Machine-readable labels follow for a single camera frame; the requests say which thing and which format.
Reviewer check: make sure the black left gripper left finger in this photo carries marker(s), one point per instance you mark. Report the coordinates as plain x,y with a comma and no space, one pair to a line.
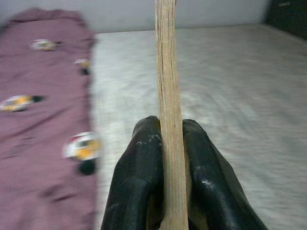
134,187

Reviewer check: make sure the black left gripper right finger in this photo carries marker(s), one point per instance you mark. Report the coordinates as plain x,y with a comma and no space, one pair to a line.
211,191

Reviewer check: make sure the pink cartoon print blanket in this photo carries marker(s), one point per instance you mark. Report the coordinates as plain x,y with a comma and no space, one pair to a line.
43,115

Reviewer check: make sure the white quilted mattress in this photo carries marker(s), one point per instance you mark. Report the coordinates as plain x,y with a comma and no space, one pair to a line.
227,100

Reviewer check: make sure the black tufted headboard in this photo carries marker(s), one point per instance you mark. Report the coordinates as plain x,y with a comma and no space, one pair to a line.
287,16

